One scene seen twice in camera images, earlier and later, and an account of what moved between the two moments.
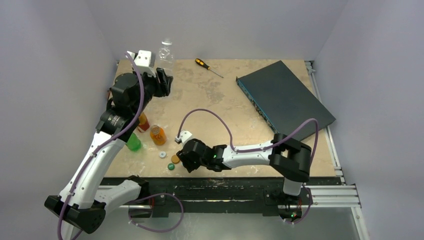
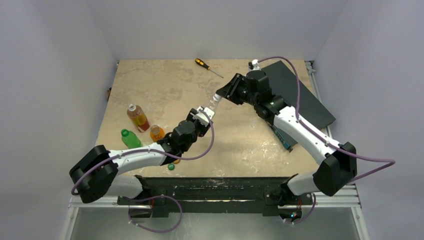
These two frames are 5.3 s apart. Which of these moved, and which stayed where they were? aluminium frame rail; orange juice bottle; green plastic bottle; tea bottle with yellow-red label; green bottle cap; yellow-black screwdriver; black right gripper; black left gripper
Moved: black right gripper; black left gripper
Stayed: tea bottle with yellow-red label; green plastic bottle; aluminium frame rail; yellow-black screwdriver; green bottle cap; orange juice bottle
